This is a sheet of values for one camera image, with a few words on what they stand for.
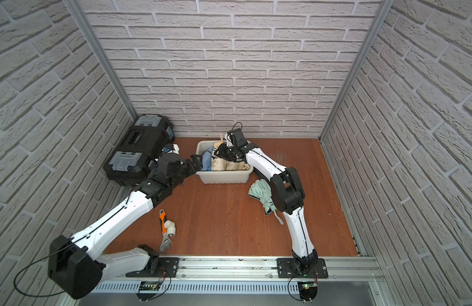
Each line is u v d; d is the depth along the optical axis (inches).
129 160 33.6
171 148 27.2
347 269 29.9
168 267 28.8
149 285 28.6
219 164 35.3
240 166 38.8
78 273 15.2
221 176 35.8
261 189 35.3
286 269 28.8
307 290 27.7
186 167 27.4
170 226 32.0
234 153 29.5
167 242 31.2
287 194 22.5
